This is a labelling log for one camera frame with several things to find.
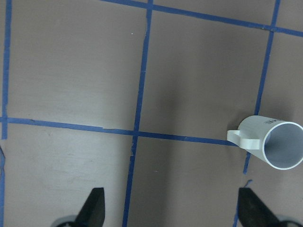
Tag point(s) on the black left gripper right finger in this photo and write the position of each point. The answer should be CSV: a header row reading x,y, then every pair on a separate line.
x,y
252,212

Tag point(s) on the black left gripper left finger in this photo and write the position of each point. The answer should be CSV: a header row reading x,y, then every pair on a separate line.
x,y
92,213

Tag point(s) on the light grey plastic cup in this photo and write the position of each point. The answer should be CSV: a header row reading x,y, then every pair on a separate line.
x,y
278,143

